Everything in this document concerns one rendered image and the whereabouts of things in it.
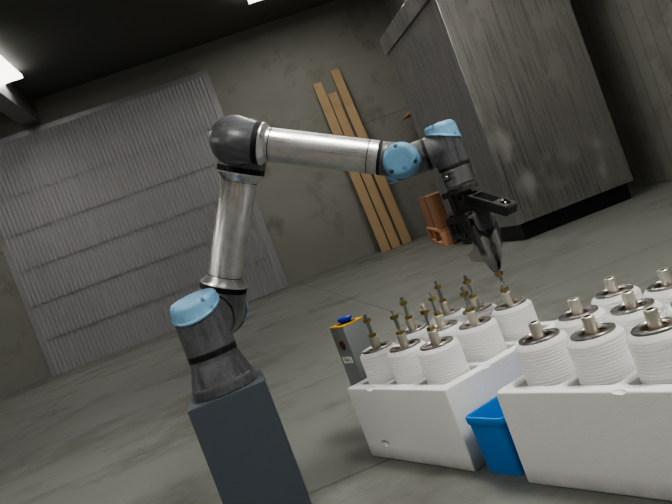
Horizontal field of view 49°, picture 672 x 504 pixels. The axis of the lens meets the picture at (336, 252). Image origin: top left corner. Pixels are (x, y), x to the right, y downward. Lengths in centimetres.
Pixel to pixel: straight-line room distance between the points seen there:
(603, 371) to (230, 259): 92
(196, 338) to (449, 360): 56
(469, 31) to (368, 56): 503
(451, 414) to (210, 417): 52
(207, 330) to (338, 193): 819
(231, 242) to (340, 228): 801
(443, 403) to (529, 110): 390
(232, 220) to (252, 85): 818
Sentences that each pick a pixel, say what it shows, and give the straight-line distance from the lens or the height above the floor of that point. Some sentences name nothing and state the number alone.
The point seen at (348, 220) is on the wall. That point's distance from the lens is 980.
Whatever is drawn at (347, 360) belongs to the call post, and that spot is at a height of 22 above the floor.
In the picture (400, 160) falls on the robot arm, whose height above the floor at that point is 65.
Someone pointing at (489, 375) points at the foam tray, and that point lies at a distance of 161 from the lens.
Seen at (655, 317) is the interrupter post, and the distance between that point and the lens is 122.
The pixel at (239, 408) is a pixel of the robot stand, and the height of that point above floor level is 26.
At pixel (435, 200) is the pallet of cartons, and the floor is 43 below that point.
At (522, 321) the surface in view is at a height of 21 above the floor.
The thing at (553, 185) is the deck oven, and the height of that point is 28.
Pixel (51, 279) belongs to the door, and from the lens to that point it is 986.
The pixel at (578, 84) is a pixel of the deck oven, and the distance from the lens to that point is 547.
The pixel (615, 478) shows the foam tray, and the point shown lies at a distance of 132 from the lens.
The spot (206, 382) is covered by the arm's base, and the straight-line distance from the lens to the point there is 169.
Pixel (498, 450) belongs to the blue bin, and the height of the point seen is 5.
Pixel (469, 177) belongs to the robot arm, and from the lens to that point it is 172.
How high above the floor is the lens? 57
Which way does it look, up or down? 2 degrees down
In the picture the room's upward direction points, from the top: 21 degrees counter-clockwise
